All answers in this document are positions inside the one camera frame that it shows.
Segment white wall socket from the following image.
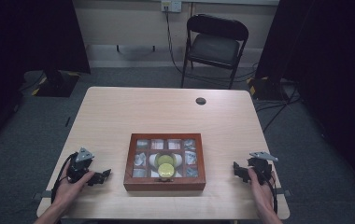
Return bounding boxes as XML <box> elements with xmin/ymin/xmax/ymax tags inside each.
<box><xmin>161</xmin><ymin>0</ymin><xmax>183</xmax><ymax>14</ymax></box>

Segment yellow round tin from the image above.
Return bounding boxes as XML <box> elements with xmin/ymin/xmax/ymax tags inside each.
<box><xmin>157</xmin><ymin>162</ymin><xmax>176</xmax><ymax>179</ymax></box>

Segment black folding chair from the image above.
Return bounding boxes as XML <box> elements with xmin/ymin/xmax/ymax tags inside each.
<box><xmin>180</xmin><ymin>13</ymin><xmax>250</xmax><ymax>91</ymax></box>

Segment left hand-held gripper black cable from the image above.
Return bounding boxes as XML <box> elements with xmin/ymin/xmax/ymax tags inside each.
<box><xmin>50</xmin><ymin>151</ymin><xmax>79</xmax><ymax>205</ymax></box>

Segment grey table clamp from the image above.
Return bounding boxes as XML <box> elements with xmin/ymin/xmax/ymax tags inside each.
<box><xmin>31</xmin><ymin>189</ymin><xmax>53</xmax><ymax>202</ymax></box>
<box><xmin>274</xmin><ymin>188</ymin><xmax>292</xmax><ymax>198</ymax></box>

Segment person's left hand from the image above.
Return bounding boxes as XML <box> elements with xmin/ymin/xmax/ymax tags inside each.
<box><xmin>53</xmin><ymin>170</ymin><xmax>96</xmax><ymax>213</ymax></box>

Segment person's right hand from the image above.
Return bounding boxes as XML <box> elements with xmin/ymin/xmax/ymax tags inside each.
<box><xmin>247</xmin><ymin>167</ymin><xmax>277</xmax><ymax>217</ymax></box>

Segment set of small silver packets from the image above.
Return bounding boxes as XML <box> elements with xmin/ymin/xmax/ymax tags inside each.
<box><xmin>133</xmin><ymin>138</ymin><xmax>199</xmax><ymax>179</ymax></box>

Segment wooden box with glass lid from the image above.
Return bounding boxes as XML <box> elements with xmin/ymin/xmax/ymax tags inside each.
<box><xmin>122</xmin><ymin>133</ymin><xmax>207</xmax><ymax>192</ymax></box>

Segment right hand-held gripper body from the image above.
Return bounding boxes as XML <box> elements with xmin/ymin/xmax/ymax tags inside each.
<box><xmin>246</xmin><ymin>150</ymin><xmax>279</xmax><ymax>185</ymax></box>

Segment dark curtain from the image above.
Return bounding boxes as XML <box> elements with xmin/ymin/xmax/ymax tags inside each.
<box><xmin>0</xmin><ymin>0</ymin><xmax>92</xmax><ymax>157</ymax></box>
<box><xmin>254</xmin><ymin>0</ymin><xmax>355</xmax><ymax>202</ymax></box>

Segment black stand base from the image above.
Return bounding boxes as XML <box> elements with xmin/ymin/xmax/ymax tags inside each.
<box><xmin>31</xmin><ymin>69</ymin><xmax>81</xmax><ymax>98</ymax></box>
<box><xmin>246</xmin><ymin>76</ymin><xmax>292</xmax><ymax>102</ymax></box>

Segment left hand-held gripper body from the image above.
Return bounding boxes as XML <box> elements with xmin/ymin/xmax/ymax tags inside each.
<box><xmin>66</xmin><ymin>147</ymin><xmax>96</xmax><ymax>184</ymax></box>

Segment hand-held gripper black cable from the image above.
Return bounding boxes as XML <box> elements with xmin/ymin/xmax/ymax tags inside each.
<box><xmin>261</xmin><ymin>173</ymin><xmax>279</xmax><ymax>216</ymax></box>
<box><xmin>50</xmin><ymin>151</ymin><xmax>79</xmax><ymax>205</ymax></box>

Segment black floor cables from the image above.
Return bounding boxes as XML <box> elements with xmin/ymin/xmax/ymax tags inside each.
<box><xmin>254</xmin><ymin>81</ymin><xmax>303</xmax><ymax>133</ymax></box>

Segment right hand-held gripper black cable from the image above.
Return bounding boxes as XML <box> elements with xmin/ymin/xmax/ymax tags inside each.
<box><xmin>261</xmin><ymin>173</ymin><xmax>279</xmax><ymax>216</ymax></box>

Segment green round tin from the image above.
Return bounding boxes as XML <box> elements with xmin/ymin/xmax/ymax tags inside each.
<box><xmin>154</xmin><ymin>152</ymin><xmax>178</xmax><ymax>168</ymax></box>

